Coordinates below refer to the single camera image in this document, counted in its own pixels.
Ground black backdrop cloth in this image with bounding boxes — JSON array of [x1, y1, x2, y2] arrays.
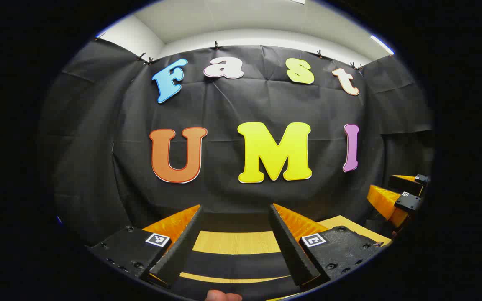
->
[[36, 38, 436, 247]]

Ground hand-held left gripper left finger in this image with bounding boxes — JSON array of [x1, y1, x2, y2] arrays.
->
[[87, 204, 205, 290]]

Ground row of black backdrop clips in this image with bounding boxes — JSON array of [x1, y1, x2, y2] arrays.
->
[[95, 33, 364, 70]]

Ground dark grey jeans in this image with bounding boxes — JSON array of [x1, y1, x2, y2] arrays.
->
[[174, 252, 304, 293]]

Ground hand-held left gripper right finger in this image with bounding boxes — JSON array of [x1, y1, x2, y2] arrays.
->
[[267, 203, 392, 289]]

